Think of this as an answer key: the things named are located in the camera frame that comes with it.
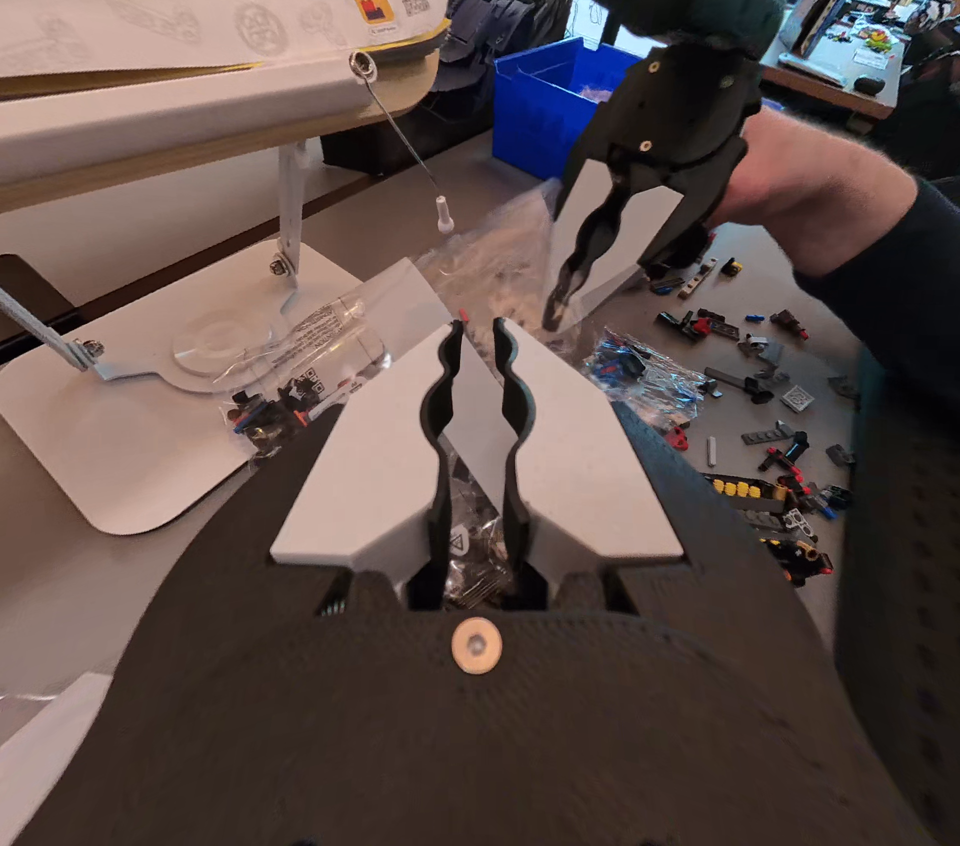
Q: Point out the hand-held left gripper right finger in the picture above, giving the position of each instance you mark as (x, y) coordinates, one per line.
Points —
(592, 486)

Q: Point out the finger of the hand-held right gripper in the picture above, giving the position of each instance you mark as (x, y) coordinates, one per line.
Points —
(577, 208)
(637, 231)

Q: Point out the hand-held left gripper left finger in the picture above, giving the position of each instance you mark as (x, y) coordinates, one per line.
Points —
(360, 486)

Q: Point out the red lego connector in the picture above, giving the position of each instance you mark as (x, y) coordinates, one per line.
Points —
(677, 439)

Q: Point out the clear crimped plastic bag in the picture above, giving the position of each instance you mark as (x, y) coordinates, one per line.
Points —
(487, 261)

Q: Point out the partly built lego car chassis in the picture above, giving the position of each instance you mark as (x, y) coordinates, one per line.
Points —
(739, 487)

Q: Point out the scattered loose lego pieces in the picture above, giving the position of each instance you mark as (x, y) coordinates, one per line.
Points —
(765, 436)

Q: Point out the person's right hand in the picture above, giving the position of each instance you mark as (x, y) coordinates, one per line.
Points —
(810, 201)

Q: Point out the crumpled clear plastic bag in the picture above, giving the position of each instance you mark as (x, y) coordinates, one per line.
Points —
(589, 92)

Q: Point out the blue plastic bin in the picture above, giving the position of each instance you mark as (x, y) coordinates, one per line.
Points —
(540, 111)

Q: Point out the small clear bag blue pins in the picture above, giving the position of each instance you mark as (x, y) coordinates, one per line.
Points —
(637, 373)

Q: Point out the wooden background desk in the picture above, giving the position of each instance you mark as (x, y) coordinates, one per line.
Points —
(825, 82)

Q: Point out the dark framed board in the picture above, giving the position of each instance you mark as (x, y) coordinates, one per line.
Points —
(817, 13)

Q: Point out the black oval object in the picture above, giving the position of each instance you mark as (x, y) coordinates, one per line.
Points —
(870, 87)

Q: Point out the clear round plastic disc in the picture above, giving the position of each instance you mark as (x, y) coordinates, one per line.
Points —
(217, 343)

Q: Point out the colourful toy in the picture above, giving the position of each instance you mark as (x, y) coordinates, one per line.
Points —
(877, 38)

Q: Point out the dark perforated pad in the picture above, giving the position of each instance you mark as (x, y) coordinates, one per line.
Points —
(900, 598)

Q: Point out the white wooden book stand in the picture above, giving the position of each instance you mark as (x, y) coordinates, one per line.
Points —
(150, 126)

